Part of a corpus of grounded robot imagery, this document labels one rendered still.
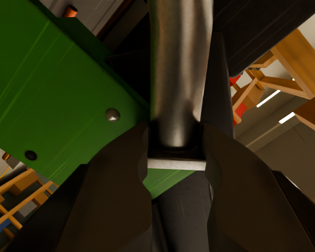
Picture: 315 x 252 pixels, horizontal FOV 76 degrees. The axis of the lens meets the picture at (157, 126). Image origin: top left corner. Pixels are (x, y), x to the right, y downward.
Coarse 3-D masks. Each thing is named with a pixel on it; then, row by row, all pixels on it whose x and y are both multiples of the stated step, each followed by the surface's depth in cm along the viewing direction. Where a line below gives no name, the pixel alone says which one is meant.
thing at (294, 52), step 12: (288, 36) 74; (300, 36) 73; (276, 48) 76; (288, 48) 75; (300, 48) 74; (312, 48) 73; (288, 60) 76; (300, 60) 75; (312, 60) 74; (288, 72) 84; (300, 72) 76; (312, 72) 75; (300, 84) 82; (312, 84) 76; (312, 96) 80
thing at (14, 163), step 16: (128, 0) 22; (144, 0) 21; (112, 16) 23; (128, 16) 22; (144, 16) 22; (112, 32) 23; (128, 32) 23; (144, 32) 26; (112, 48) 24; (128, 48) 27; (16, 160) 33
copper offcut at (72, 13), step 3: (69, 6) 47; (72, 6) 47; (66, 9) 47; (69, 9) 47; (72, 9) 47; (75, 9) 48; (66, 12) 47; (69, 12) 47; (72, 12) 47; (75, 12) 47; (63, 15) 48; (66, 15) 48; (69, 15) 47; (72, 15) 48; (75, 15) 48
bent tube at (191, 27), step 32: (160, 0) 8; (192, 0) 8; (160, 32) 9; (192, 32) 9; (160, 64) 10; (192, 64) 9; (160, 96) 10; (192, 96) 10; (160, 128) 11; (192, 128) 11; (160, 160) 11; (192, 160) 11
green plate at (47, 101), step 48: (0, 0) 11; (0, 48) 13; (48, 48) 13; (96, 48) 18; (0, 96) 14; (48, 96) 14; (96, 96) 14; (0, 144) 16; (48, 144) 16; (96, 144) 16
